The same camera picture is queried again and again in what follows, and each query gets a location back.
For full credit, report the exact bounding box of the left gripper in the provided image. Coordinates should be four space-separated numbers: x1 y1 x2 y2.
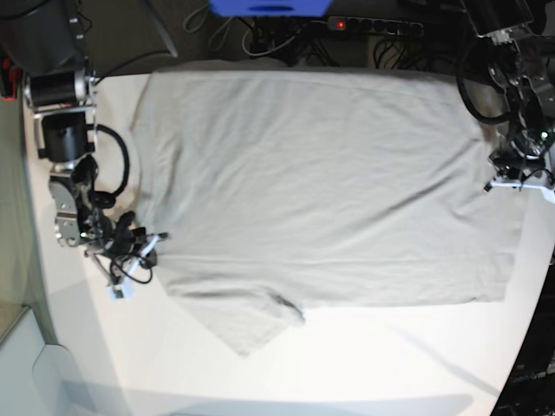
483 150 554 193

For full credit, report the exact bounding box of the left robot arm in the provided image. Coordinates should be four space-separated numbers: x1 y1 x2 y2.
455 1 554 202

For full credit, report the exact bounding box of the red and blue clamp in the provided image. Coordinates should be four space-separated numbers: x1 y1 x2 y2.
0 56 22 101

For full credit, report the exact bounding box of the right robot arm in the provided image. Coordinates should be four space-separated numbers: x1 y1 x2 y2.
1 1 167 299

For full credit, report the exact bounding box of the blue box overhead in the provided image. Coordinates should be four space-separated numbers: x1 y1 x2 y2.
209 0 332 17

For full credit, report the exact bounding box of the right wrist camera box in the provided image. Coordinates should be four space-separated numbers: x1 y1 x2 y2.
107 284 134 301

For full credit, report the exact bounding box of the grey t-shirt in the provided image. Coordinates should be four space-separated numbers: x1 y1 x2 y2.
132 62 526 356

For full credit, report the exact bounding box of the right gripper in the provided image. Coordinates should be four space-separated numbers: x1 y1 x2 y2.
84 227 169 290

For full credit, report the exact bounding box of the black power strip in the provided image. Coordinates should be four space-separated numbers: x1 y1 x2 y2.
327 16 424 36

